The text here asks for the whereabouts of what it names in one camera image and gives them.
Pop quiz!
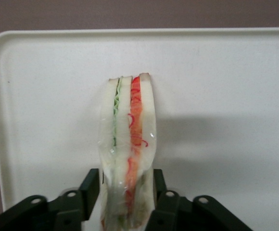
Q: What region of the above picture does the cream plastic tray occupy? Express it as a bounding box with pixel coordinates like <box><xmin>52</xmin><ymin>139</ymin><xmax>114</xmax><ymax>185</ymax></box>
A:
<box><xmin>0</xmin><ymin>26</ymin><xmax>279</xmax><ymax>217</ymax></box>

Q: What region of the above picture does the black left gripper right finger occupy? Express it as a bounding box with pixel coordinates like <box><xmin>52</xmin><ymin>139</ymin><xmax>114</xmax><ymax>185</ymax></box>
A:
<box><xmin>145</xmin><ymin>168</ymin><xmax>254</xmax><ymax>231</ymax></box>

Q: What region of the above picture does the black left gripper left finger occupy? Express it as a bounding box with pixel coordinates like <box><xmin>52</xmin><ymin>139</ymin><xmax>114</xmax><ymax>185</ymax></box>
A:
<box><xmin>0</xmin><ymin>168</ymin><xmax>100</xmax><ymax>231</ymax></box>

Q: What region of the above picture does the triangle sandwich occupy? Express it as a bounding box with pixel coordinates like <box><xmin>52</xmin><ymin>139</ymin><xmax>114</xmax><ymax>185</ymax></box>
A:
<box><xmin>97</xmin><ymin>72</ymin><xmax>158</xmax><ymax>231</ymax></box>

